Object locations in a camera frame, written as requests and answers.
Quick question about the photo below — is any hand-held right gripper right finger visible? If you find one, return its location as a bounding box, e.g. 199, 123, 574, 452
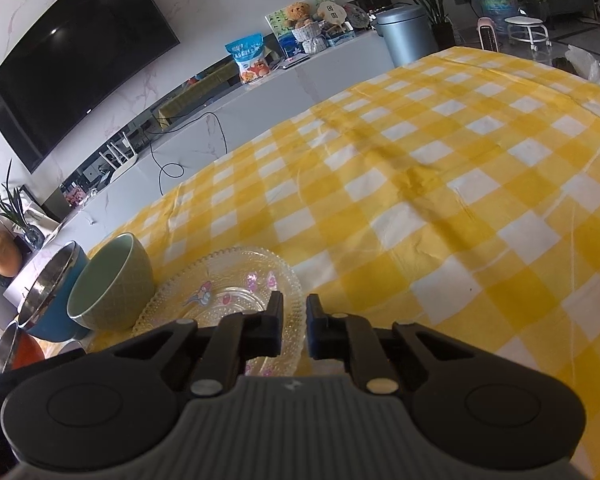
306, 294, 468, 395

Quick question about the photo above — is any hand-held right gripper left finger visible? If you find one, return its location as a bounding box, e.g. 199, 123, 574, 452
111, 291, 285, 398

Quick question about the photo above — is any clear glass plate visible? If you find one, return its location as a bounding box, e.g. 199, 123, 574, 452
131, 246, 305, 378

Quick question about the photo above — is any green ceramic bowl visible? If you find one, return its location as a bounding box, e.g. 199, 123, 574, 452
67, 232, 155, 332

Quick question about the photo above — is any yellow checked tablecloth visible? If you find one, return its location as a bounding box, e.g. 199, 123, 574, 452
87, 46, 600, 480

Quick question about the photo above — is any white marble tv cabinet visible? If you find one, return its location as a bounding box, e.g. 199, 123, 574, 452
2, 25, 396, 311

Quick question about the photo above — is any blue steel bowl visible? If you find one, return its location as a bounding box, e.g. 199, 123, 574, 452
18, 241, 92, 342

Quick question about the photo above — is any white router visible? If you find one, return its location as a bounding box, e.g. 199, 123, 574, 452
100, 131, 140, 183

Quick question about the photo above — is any blue snack bag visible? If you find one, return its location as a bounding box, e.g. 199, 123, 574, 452
225, 33, 272, 85

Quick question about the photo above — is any orange steel bowl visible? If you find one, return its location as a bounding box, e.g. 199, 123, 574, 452
0, 322, 47, 376

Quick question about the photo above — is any plant in glass vase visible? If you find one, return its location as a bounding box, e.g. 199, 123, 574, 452
0, 159, 46, 251

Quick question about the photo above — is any teddy bear in basket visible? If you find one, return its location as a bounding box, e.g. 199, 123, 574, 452
292, 21, 327, 54

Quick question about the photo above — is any gold gourd ornament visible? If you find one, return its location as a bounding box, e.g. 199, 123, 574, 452
0, 231, 23, 277

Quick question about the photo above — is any green leaf painting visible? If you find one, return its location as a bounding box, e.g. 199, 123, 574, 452
265, 0, 353, 61

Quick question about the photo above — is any grey trash can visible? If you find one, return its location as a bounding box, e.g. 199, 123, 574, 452
375, 4, 439, 68

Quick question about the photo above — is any brown teddy bear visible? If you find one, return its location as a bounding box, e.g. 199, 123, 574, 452
286, 2, 313, 30

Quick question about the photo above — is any long-leaf potted plant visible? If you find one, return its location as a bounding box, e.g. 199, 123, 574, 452
365, 0, 468, 51

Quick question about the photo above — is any black television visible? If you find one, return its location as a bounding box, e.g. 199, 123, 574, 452
0, 0, 181, 175

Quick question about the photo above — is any pink space heater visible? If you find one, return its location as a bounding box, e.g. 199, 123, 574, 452
476, 16, 503, 53

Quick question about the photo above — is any white round stool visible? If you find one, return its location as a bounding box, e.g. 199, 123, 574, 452
504, 16, 551, 52

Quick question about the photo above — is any white plastic bag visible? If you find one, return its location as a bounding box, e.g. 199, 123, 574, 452
565, 45, 600, 86

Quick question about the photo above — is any black cable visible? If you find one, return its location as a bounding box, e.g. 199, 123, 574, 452
147, 112, 228, 196

